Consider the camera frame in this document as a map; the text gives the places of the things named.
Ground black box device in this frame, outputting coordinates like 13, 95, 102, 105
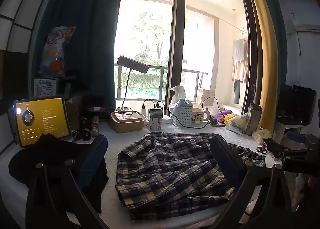
276, 84, 317, 126

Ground plaid pants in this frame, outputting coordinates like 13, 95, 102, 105
115, 131, 266, 221

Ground white cartoon box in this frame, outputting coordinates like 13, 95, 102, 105
34, 77, 59, 98

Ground tablet with yellow screen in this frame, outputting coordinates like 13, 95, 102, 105
12, 96, 72, 148

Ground dark window frame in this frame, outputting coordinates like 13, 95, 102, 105
165, 0, 187, 102

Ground steel thermos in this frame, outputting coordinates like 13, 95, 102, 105
245, 103, 263, 136

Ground white tissue bag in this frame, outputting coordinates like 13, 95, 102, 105
169, 85, 187, 108

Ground balcony railing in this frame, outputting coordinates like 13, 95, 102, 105
114, 64, 208, 100

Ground yellow curtain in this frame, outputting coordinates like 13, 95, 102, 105
241, 0, 279, 129

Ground cardboard box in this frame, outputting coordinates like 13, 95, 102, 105
64, 95, 83, 130

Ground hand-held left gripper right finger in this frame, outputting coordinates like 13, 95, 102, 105
209, 134, 293, 229

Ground tan lunch box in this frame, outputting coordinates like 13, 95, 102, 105
109, 110, 146, 133

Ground green and white milk carton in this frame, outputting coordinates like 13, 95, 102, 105
147, 108, 163, 131

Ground grey tube bottle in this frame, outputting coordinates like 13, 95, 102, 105
91, 116, 100, 137

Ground cream cartoon mug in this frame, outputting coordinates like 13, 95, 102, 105
192, 107, 211, 125

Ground purple cloth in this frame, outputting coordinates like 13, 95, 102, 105
212, 109, 233, 123

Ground grey desk lamp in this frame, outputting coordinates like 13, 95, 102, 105
116, 56, 150, 109

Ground black cloth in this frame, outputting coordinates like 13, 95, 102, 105
8, 133, 109, 213

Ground colourful snack bag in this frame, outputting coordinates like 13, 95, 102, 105
38, 26, 76, 78

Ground white slotted basket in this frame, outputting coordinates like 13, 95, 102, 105
169, 105, 194, 127

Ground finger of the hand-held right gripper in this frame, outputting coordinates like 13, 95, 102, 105
265, 140, 292, 160

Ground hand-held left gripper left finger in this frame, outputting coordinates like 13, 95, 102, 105
25, 134, 109, 229

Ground black round device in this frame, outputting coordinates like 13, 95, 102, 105
82, 95, 108, 120

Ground white charger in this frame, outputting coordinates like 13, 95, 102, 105
141, 99, 148, 120

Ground pale yellow plastic bag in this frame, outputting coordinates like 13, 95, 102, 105
252, 127, 272, 145

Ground black cable tangle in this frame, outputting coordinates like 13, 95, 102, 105
72, 117, 92, 142

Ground white air conditioner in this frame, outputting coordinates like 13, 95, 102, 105
291, 17, 320, 34

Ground dark blue curtain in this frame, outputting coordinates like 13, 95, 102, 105
32, 0, 130, 109

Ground hanging pale clothes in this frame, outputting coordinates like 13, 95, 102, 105
231, 38, 250, 83

